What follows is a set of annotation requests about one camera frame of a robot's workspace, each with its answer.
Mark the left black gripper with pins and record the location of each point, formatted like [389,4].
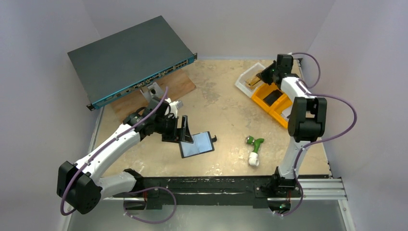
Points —
[174,135]

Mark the grey blue network switch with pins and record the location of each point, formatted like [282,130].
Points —
[119,64]

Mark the gold VIP card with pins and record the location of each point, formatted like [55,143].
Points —
[253,82]

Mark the small metal bracket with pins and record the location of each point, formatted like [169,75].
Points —
[152,90]

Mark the wooden board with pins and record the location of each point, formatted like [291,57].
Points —
[179,85]

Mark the yellow plastic bin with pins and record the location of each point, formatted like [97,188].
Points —
[274,102]

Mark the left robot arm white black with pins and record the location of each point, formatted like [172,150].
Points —
[81,184]

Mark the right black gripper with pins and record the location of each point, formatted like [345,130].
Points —
[266,75]

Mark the white plastic bin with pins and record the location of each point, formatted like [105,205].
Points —
[240,83]

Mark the green white pipe fitting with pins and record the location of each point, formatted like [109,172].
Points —
[253,159]

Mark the black card in yellow bin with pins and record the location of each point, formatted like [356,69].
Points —
[272,97]

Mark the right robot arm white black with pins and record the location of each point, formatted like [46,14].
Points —
[306,122]

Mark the black leather card holder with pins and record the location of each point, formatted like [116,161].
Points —
[202,143]

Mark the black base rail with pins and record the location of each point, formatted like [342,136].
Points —
[278,206]

